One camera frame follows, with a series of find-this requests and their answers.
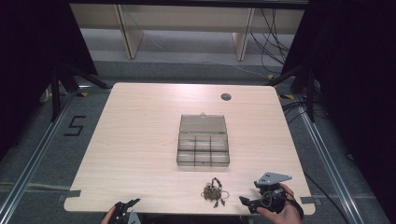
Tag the black curtain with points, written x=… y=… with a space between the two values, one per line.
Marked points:
x=34 y=56
x=358 y=77

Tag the grey round table grommet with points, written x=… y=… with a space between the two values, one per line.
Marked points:
x=226 y=96

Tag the yellow black tape piece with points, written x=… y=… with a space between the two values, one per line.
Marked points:
x=287 y=96
x=270 y=76
x=82 y=93

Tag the person's left hand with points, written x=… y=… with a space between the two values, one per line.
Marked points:
x=107 y=217

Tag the person's right hand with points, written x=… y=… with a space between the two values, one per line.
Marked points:
x=285 y=211

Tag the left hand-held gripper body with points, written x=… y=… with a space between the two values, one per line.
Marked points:
x=126 y=217

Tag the grey metal floor rail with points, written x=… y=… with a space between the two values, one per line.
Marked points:
x=34 y=158
x=327 y=158

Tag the grey tape strip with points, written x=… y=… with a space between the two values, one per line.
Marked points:
x=71 y=194
x=308 y=200

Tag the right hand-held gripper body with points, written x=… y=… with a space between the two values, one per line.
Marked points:
x=270 y=186

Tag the black tape floor mark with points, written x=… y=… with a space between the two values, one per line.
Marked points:
x=74 y=126

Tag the black metal stand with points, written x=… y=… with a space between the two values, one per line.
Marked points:
x=309 y=93
x=56 y=93

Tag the clear plastic compartment box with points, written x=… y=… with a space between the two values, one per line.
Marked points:
x=202 y=149

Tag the light wooden bench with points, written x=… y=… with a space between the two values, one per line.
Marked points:
x=186 y=21

